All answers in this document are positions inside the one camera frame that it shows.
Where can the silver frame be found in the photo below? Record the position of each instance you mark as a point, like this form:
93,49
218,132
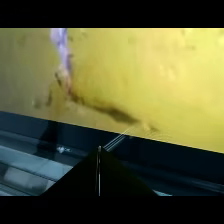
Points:
26,165

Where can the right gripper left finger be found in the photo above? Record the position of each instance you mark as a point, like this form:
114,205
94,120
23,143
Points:
80,180

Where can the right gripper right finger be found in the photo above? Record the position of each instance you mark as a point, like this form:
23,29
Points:
120,180

